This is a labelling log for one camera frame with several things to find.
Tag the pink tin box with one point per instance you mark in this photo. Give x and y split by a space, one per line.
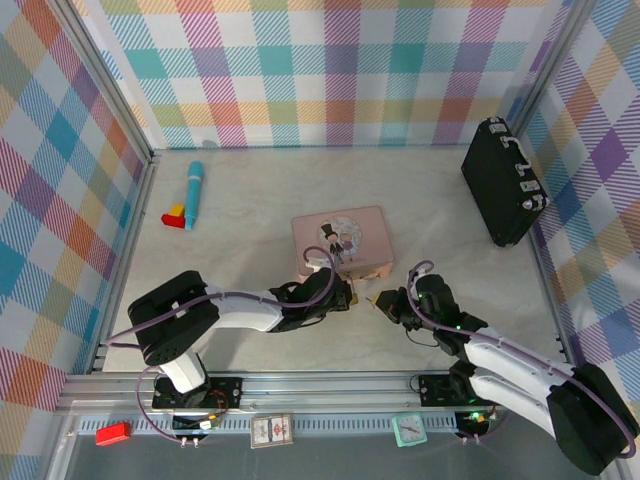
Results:
360 225

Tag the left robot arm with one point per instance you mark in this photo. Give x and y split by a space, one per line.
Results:
240 312

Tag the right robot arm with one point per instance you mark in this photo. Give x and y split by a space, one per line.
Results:
510 360

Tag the playing card deck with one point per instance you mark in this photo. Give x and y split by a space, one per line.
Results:
272 431

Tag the small black controller board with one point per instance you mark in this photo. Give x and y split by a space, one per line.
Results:
470 425
187 425

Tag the black briefcase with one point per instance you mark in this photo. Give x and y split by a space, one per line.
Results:
495 190

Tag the teal alarm clock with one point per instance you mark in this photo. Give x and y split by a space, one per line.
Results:
410 431

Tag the red toy building block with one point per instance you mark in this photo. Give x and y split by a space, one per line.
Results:
172 221

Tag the blue marker pen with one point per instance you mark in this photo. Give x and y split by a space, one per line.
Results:
194 195

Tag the yellow toy building block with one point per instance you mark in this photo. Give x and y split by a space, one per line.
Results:
178 209

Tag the red rectangular block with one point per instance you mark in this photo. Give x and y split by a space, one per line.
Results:
114 433

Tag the long aluminium base rail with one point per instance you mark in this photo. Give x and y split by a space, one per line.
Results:
325 390

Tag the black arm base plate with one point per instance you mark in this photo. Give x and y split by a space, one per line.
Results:
435 390
225 387

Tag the aluminium frame corner post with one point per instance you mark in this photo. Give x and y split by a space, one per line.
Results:
100 70
550 60

